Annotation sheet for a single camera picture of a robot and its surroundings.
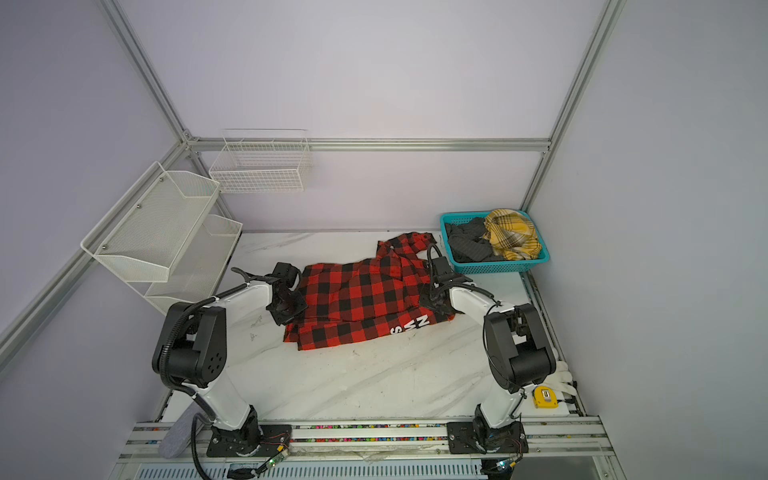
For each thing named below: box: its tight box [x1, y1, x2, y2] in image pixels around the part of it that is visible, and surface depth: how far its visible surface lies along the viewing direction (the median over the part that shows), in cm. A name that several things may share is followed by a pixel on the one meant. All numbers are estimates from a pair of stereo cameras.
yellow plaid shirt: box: [482, 208, 542, 261], surface depth 107 cm
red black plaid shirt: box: [283, 232, 455, 351], surface depth 101 cm
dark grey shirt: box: [446, 217, 504, 263], surface depth 107 cm
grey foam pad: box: [159, 402, 200, 459], surface depth 73 cm
